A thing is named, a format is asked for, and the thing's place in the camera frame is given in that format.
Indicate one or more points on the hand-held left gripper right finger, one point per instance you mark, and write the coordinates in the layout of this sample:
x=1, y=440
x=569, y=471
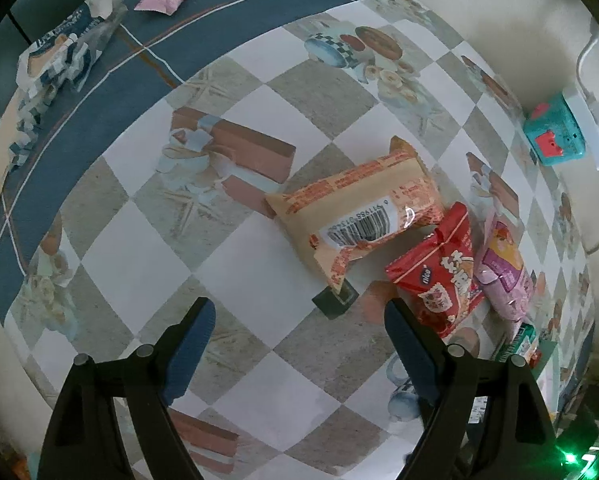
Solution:
x=412, y=355

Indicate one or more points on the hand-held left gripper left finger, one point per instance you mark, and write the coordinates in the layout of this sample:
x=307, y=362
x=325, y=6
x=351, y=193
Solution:
x=189, y=355

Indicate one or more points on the red candy packet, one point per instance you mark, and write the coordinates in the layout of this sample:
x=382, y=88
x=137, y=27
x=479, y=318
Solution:
x=439, y=280

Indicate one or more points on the green white biscuit packet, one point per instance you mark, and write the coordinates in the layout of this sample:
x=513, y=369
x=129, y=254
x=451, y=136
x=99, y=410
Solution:
x=519, y=345

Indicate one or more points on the large pink snack packet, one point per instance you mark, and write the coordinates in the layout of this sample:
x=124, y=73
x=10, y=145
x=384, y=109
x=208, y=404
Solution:
x=507, y=270

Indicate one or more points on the orange bread packet with barcode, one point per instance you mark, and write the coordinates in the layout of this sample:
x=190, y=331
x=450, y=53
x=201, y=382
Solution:
x=349, y=205

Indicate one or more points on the teal box with red label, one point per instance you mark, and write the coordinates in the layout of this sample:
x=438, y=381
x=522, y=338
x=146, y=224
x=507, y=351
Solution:
x=554, y=130

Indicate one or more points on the white power strip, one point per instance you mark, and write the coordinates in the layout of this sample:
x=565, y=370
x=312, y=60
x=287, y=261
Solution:
x=592, y=130

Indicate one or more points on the crumpled blue white packet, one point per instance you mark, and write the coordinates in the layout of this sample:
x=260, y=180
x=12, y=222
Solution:
x=61, y=55

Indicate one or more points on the dark chair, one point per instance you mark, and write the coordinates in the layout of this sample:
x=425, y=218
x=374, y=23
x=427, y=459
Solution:
x=54, y=0

